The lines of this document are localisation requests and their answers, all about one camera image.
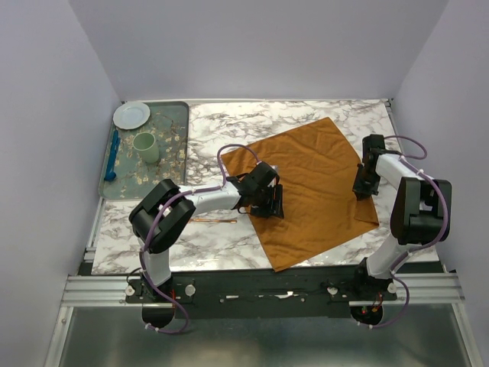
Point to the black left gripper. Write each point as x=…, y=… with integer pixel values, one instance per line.
x=274, y=208

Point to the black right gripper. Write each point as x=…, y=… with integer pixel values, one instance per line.
x=361, y=191

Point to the orange-brown cloth napkin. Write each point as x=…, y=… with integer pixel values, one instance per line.
x=317, y=168

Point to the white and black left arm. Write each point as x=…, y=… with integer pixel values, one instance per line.
x=160, y=218

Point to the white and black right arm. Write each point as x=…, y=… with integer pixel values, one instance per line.
x=419, y=219

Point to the copper fork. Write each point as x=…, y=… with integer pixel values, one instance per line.
x=214, y=220

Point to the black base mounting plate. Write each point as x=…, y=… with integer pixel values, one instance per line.
x=324, y=291

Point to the floral teal serving tray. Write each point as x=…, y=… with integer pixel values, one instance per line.
x=169, y=123

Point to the light green cup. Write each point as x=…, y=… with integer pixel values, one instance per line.
x=145, y=145

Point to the blue plastic utensil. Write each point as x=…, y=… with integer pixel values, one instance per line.
x=110, y=174

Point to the white round plate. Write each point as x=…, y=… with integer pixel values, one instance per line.
x=131, y=115

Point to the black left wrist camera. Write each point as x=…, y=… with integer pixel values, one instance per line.
x=263, y=173

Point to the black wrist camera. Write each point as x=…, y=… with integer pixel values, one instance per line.
x=373, y=141
x=263, y=173

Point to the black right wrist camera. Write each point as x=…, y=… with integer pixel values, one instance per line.
x=373, y=141

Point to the aluminium frame rail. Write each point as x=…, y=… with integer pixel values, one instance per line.
x=100, y=291

